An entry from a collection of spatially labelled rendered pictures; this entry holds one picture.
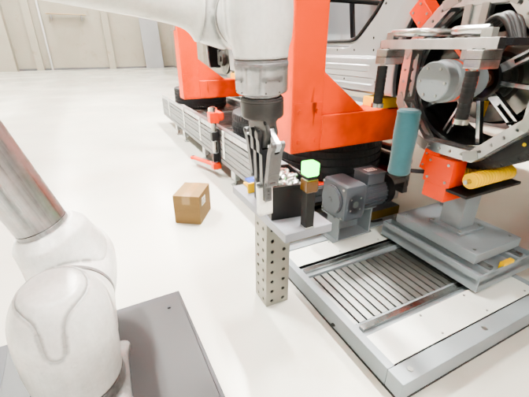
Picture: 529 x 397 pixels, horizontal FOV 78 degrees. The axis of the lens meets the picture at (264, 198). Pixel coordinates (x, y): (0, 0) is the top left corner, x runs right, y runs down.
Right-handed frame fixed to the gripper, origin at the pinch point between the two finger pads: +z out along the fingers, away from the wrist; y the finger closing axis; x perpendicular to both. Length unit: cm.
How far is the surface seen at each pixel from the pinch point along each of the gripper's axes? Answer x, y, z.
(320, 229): 27.5, -17.6, 26.0
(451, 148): 89, -22, 11
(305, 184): 22.1, -19.1, 9.9
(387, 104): 102, -69, 5
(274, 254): 21, -36, 46
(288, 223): 19.3, -23.6, 24.6
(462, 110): 67, -8, -8
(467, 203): 103, -19, 37
